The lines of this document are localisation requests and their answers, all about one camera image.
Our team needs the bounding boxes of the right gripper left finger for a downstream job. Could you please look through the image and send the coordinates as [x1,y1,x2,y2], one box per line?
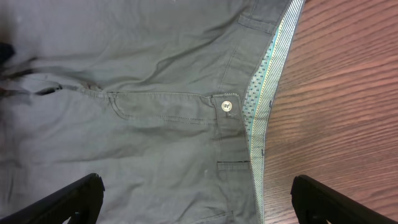
[1,173,105,224]

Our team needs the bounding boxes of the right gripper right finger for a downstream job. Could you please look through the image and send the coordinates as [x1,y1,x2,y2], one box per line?
[290,175,397,224]

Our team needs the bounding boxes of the grey shorts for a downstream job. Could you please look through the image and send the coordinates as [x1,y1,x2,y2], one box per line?
[1,0,304,223]

